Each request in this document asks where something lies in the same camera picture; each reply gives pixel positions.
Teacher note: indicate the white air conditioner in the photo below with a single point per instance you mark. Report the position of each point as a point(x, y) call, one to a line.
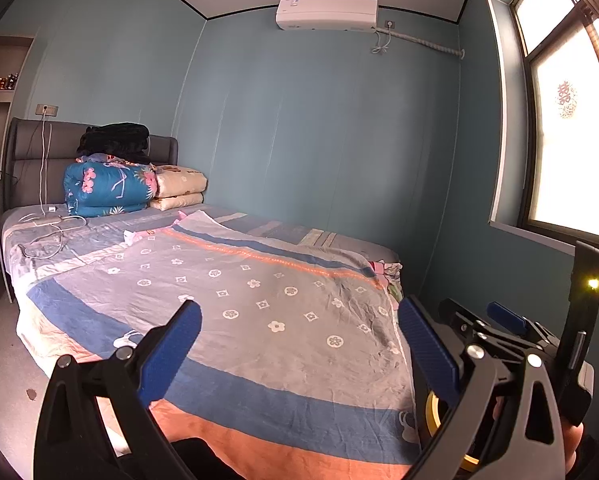
point(355, 15)

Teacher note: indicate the floral sheet at bed edge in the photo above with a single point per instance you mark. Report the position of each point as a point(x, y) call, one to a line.
point(389, 276)

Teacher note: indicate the patterned bed quilt cover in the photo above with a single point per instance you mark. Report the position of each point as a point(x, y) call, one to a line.
point(299, 371)

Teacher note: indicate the window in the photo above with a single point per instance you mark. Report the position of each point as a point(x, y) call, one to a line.
point(548, 175)

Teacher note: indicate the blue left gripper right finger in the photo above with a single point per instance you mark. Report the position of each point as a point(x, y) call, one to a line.
point(435, 348)

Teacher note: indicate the black folded blanket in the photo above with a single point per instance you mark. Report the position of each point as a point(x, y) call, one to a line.
point(125, 140)

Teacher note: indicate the person right hand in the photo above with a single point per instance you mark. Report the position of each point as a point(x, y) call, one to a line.
point(572, 436)

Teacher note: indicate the grey padded headboard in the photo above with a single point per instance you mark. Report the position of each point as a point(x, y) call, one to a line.
point(22, 158)

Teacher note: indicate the blue floral folded quilt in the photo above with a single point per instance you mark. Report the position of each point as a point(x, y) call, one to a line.
point(103, 185)

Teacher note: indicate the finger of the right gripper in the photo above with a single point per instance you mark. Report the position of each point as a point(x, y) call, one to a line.
point(514, 323)
point(472, 329)

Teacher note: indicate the wall power socket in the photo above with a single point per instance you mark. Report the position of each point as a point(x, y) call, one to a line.
point(46, 110)

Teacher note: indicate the beige folded quilt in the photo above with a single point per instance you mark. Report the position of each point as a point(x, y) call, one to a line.
point(178, 187)

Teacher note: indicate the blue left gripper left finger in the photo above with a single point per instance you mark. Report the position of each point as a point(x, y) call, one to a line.
point(164, 349)

